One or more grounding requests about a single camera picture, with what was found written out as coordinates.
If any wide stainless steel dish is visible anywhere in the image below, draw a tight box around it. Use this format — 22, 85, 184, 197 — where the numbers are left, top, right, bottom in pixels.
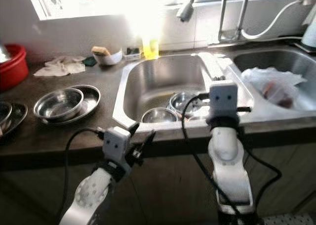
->
42, 85, 101, 126

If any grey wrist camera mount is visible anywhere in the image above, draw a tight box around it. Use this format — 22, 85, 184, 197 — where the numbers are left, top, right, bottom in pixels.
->
206, 80, 240, 122
103, 127, 132, 166

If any stainless steel plate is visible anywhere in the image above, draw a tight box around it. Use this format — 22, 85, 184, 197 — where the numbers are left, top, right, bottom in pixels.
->
0, 102, 29, 136

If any small stainless steel bowl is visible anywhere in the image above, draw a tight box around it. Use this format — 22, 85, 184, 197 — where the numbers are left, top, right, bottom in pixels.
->
169, 91, 203, 118
0, 101, 13, 132
141, 107, 179, 124
34, 88, 84, 122

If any brown wooden chopstick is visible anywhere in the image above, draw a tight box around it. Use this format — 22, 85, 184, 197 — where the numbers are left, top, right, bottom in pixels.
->
175, 111, 191, 122

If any stainless steel lid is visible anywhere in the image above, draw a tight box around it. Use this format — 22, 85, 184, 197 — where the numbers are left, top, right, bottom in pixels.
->
0, 45, 11, 62

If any dark base cabinet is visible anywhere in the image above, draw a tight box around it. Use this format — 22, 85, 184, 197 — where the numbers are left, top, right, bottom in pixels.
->
0, 136, 316, 225

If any red plastic basin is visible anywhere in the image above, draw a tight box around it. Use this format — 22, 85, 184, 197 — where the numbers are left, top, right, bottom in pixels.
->
0, 44, 29, 92

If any black cable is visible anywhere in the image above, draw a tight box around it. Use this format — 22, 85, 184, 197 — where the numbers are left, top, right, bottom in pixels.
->
62, 128, 105, 221
242, 146, 283, 201
180, 92, 247, 225

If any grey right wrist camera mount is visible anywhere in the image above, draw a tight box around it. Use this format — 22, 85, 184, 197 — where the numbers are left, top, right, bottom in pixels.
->
206, 80, 240, 122

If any yellow sponge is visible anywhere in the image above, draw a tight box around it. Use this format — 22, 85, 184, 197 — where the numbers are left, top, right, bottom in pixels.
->
92, 46, 111, 56

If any clear plastic bag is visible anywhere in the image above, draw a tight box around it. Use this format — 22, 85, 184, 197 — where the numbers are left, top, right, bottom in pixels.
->
241, 67, 316, 111

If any stainless steel double sink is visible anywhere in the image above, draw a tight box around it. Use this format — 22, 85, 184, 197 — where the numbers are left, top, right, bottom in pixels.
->
113, 47, 316, 133

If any grey faucet spray head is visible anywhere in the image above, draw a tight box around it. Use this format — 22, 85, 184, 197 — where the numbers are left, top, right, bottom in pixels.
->
179, 0, 203, 23

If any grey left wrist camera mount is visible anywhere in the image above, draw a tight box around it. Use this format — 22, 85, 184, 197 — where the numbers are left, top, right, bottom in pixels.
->
103, 127, 132, 166

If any white ceramic bowl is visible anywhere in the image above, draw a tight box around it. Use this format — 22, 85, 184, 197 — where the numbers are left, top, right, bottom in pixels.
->
92, 46, 123, 66

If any white flexible hose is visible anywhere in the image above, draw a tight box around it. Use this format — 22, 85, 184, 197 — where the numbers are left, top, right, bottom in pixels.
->
241, 0, 312, 40

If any white electric kettle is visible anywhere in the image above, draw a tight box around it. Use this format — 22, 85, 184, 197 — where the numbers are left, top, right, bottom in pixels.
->
301, 18, 316, 50

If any small white plastic container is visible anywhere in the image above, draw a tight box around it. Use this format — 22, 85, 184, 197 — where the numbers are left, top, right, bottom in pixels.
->
123, 46, 142, 61

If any green scouring pad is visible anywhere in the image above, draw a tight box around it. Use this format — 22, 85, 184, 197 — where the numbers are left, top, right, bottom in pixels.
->
82, 57, 97, 67

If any crumpled white cloth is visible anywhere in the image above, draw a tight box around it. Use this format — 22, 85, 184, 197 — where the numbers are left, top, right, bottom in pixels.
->
34, 56, 87, 77

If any yellow dish soap bottle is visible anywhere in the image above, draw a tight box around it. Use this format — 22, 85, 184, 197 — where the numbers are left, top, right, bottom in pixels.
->
141, 35, 159, 60

